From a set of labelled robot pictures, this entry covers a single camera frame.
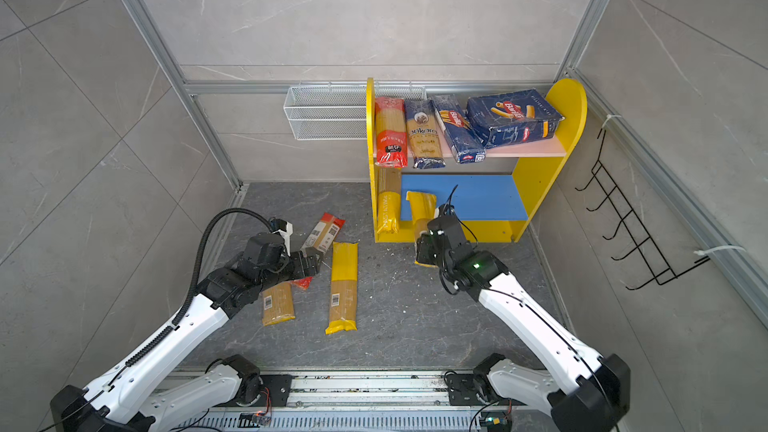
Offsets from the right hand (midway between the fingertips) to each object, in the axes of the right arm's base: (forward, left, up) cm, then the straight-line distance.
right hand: (423, 239), depth 78 cm
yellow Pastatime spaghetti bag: (+17, +9, -3) cm, 20 cm away
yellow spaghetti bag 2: (-5, +23, -18) cm, 30 cm away
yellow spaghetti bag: (+9, -1, +2) cm, 9 cm away
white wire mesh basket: (+47, +26, +9) cm, 54 cm away
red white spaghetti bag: (+13, +33, -18) cm, 40 cm away
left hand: (-2, +30, -1) cm, 30 cm away
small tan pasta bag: (-10, +42, -18) cm, 47 cm away
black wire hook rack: (-4, -47, +11) cm, 48 cm away
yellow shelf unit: (+20, -26, -7) cm, 33 cm away
